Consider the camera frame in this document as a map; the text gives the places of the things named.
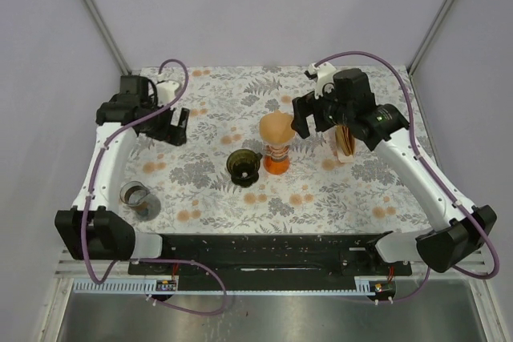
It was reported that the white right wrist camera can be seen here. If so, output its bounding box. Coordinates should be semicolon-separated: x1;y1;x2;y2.
305;62;337;99

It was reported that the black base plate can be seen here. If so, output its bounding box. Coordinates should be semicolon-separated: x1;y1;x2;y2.
128;234;412;280

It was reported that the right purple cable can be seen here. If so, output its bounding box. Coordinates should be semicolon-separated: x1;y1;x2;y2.
312;50;500;305

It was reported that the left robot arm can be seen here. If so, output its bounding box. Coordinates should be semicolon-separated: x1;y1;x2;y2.
55;75;189;274

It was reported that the orange coffee filter box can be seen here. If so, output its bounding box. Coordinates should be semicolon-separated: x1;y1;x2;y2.
330;125;356;163

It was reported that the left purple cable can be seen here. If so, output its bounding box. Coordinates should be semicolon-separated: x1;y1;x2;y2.
81;58;229;316

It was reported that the brown paper coffee filter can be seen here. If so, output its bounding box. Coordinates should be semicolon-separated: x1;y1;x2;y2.
259;111;295;144

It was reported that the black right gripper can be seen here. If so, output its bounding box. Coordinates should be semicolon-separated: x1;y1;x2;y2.
290;81;353;139

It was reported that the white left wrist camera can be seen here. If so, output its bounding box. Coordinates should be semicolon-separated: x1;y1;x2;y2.
156;74;182;107

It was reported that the white slotted cable duct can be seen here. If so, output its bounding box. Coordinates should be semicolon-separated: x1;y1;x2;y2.
73;276;375;296

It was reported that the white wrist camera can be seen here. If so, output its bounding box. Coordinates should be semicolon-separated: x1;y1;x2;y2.
156;74;182;107
305;62;337;99

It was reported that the glass beaker with coffee grounds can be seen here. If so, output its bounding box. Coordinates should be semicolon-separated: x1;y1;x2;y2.
119;181;161;221

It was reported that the green glass dripper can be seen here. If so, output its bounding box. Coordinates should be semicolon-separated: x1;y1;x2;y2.
226;149;262;188

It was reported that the floral table mat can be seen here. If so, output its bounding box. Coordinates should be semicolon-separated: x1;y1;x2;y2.
120;66;429;234

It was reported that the purple cable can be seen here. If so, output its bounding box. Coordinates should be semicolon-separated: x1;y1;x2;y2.
312;50;500;305
81;58;229;316

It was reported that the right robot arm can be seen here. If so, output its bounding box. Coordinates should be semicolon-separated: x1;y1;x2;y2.
291;62;497;275

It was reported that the stack of brown filters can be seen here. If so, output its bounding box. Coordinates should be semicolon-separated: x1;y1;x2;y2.
335;125;355;156

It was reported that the clear glass dripper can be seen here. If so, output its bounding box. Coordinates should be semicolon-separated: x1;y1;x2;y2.
260;126;295;152

